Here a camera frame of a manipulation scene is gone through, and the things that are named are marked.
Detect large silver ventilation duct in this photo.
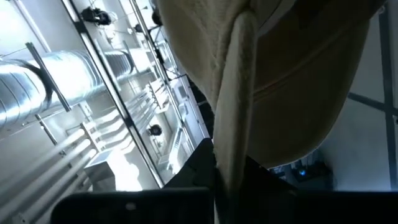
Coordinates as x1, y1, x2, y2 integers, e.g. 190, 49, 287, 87
0, 50, 107, 131

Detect white ceiling pipes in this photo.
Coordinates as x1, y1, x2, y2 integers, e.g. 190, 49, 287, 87
0, 126, 99, 220

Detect cream fabric cloth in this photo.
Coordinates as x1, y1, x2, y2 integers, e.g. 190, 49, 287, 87
156, 0, 387, 195

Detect black frame crossbar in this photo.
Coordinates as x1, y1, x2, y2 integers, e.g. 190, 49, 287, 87
346, 5, 398, 191

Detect device with blue light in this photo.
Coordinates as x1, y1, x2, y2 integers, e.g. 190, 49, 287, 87
290, 161, 331, 184

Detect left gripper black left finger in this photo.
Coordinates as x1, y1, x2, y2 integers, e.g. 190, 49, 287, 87
50, 138, 218, 224

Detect long ceiling rail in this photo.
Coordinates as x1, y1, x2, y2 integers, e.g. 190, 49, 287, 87
61, 0, 166, 189

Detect small silver ventilation duct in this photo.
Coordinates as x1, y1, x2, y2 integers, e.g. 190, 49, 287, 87
103, 47, 157, 82

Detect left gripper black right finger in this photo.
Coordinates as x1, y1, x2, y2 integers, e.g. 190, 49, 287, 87
235, 156, 398, 224

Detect black ceiling spotlight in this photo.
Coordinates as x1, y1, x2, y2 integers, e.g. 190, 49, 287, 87
80, 6, 112, 26
147, 124, 163, 137

